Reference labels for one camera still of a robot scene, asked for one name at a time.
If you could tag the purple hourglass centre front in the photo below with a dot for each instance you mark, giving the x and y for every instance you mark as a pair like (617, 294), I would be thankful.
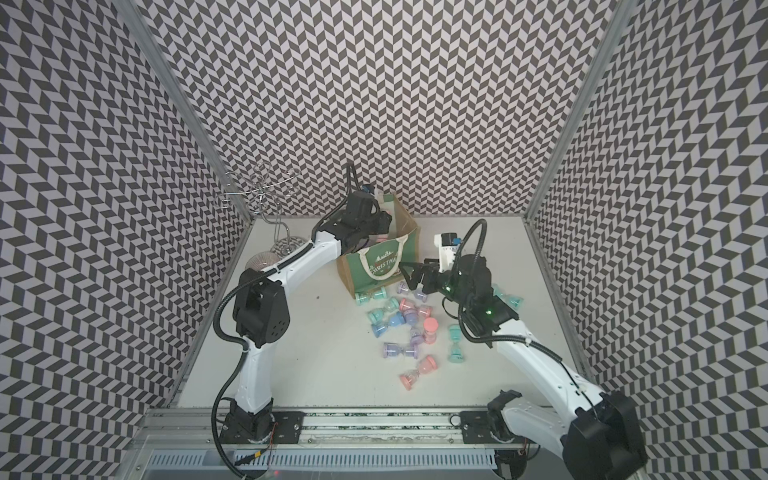
(392, 350)

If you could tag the pink glass bowl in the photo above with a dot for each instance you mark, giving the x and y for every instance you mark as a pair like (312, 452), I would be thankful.
(262, 261)

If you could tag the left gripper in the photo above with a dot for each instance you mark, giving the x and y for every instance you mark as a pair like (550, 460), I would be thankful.
(384, 221)

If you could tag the green hourglass far right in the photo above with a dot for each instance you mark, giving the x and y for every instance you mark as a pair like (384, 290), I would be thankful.
(513, 301)

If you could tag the green hourglass centre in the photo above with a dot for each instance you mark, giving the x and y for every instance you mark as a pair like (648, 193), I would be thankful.
(377, 315)

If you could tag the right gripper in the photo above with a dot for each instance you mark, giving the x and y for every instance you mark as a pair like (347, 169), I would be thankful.
(431, 271)

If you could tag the green canvas Christmas bag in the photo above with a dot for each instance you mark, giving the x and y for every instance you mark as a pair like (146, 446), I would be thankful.
(377, 264)

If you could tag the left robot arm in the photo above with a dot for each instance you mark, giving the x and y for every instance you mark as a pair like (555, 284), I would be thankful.
(255, 315)

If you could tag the blue hourglass centre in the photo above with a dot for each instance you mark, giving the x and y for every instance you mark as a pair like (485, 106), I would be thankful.
(379, 328)

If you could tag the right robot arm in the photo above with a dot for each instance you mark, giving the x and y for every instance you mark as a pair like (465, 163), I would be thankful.
(595, 433)

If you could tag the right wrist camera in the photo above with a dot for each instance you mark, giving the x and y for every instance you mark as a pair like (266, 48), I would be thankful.
(447, 245)

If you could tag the pink hourglass upright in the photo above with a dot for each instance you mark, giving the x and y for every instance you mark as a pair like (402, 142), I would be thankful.
(430, 328)

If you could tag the pink hourglass front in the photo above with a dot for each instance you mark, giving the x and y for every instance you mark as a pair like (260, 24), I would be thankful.
(426, 366)

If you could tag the metal base rail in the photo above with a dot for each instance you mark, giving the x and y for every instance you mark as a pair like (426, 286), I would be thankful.
(333, 427)

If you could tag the silver wire stand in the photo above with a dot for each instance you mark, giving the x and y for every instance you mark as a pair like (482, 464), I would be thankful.
(265, 200)

